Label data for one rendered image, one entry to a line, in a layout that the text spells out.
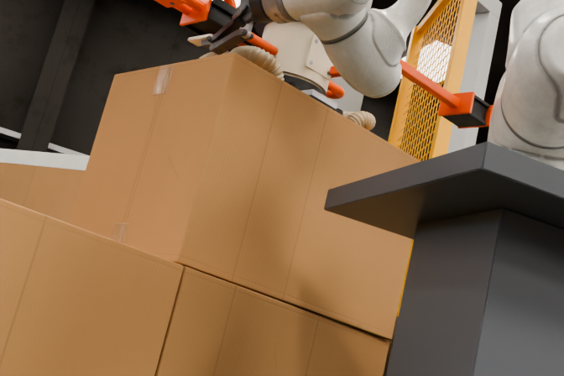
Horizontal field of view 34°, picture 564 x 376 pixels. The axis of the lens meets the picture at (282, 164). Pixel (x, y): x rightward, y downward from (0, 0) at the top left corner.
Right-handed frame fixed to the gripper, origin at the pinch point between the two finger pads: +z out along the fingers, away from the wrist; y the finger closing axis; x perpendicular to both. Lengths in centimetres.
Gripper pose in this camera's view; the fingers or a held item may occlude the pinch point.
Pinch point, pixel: (206, 14)
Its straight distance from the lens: 189.7
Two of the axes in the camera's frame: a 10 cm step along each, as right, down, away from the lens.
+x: 6.7, 3.4, 6.6
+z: -7.1, 0.2, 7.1
